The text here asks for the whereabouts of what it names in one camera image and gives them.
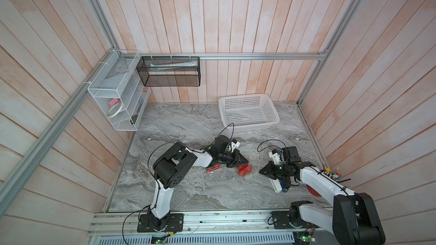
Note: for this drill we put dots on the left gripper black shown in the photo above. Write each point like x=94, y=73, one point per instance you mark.
x=236, y=160

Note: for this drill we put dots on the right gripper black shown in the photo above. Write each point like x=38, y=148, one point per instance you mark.
x=269, y=168

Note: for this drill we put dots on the clear plastic clamshell container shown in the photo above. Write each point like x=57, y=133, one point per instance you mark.
x=213, y=168

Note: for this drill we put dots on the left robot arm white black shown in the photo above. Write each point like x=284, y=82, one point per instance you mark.
x=171, y=168

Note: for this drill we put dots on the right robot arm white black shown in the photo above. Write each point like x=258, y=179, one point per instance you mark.
x=353, y=218

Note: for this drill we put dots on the blue object on table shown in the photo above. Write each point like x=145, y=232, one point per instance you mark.
x=285, y=186

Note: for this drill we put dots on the white perforated plastic basket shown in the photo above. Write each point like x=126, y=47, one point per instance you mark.
x=248, y=112

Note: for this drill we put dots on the red pen cup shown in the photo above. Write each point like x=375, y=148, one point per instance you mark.
x=320, y=185

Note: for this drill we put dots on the roll of tape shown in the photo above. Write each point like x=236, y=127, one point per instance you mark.
x=115, y=109

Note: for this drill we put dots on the pink note pad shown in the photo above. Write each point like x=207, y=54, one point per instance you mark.
x=113, y=102

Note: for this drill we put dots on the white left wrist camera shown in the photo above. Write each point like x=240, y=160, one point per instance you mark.
x=233, y=145

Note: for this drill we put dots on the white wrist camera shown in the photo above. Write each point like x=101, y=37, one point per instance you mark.
x=233, y=145
x=277, y=156

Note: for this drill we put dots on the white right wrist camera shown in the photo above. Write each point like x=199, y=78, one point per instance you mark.
x=277, y=156

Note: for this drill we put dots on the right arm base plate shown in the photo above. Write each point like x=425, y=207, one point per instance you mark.
x=281, y=220

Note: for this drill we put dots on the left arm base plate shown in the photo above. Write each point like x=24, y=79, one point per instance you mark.
x=172, y=222

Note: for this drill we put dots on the black mesh wall basket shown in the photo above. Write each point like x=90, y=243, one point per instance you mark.
x=169, y=71

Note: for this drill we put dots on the white wire wall shelf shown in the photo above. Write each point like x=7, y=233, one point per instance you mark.
x=117, y=77

